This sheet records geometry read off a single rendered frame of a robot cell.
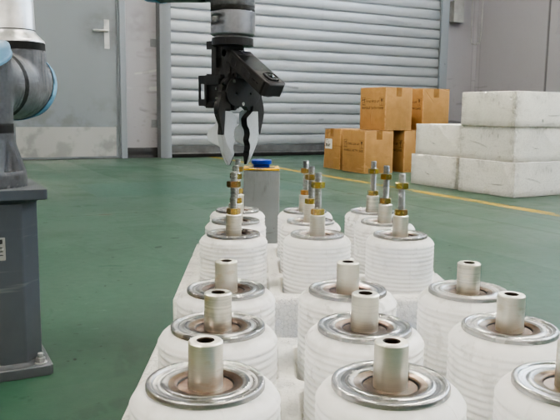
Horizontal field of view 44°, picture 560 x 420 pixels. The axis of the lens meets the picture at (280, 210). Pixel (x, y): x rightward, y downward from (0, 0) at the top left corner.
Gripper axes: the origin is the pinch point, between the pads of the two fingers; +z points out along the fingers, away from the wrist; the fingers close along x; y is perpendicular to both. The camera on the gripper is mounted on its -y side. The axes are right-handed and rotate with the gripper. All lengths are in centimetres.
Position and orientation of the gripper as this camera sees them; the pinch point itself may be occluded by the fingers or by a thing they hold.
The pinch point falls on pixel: (239, 157)
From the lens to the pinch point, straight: 120.5
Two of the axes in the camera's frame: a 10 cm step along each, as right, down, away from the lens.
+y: -6.7, -1.1, 7.3
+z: -0.1, 9.9, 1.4
